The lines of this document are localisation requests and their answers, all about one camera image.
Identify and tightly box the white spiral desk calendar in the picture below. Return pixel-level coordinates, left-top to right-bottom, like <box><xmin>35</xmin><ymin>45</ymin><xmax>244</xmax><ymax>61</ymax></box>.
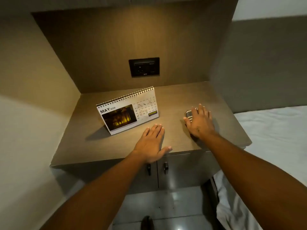
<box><xmin>96</xmin><ymin>86</ymin><xmax>160</xmax><ymax>136</ymax></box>

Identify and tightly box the white bed sheet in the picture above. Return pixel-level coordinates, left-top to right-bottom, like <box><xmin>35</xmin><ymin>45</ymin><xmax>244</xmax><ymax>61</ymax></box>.
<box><xmin>213</xmin><ymin>105</ymin><xmax>307</xmax><ymax>230</ymax></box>

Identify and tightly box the striped wiping cloth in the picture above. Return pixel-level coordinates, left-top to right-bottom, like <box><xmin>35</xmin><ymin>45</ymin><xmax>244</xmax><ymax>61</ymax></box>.
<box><xmin>185</xmin><ymin>108</ymin><xmax>199</xmax><ymax>123</ymax></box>

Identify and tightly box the person's right forearm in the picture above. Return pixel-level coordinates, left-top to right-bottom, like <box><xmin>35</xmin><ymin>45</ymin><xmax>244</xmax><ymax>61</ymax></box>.
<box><xmin>198</xmin><ymin>131</ymin><xmax>307</xmax><ymax>230</ymax></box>

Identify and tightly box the person's left forearm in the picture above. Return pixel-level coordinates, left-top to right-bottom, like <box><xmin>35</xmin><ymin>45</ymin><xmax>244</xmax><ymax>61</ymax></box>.
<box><xmin>39</xmin><ymin>152</ymin><xmax>150</xmax><ymax>230</ymax></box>

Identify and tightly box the black wall socket panel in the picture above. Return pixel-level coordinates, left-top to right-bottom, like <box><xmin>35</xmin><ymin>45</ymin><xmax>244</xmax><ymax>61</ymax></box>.
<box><xmin>128</xmin><ymin>57</ymin><xmax>160</xmax><ymax>78</ymax></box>

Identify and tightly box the person's left hand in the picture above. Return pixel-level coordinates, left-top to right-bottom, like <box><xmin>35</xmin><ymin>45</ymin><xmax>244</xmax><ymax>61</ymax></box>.
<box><xmin>130</xmin><ymin>124</ymin><xmax>173</xmax><ymax>165</ymax></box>

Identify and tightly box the grey headboard panel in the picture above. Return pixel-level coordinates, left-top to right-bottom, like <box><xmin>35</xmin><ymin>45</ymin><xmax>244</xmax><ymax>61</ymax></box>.
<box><xmin>209</xmin><ymin>15</ymin><xmax>307</xmax><ymax>114</ymax></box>

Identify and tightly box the person's right hand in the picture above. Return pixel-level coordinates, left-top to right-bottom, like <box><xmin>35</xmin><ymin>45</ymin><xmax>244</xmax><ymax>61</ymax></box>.
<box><xmin>183</xmin><ymin>104</ymin><xmax>216</xmax><ymax>139</ymax></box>

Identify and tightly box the person's dark shoe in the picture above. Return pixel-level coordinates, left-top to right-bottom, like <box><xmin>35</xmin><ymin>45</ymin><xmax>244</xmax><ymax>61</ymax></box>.
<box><xmin>141</xmin><ymin>215</ymin><xmax>154</xmax><ymax>230</ymax></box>

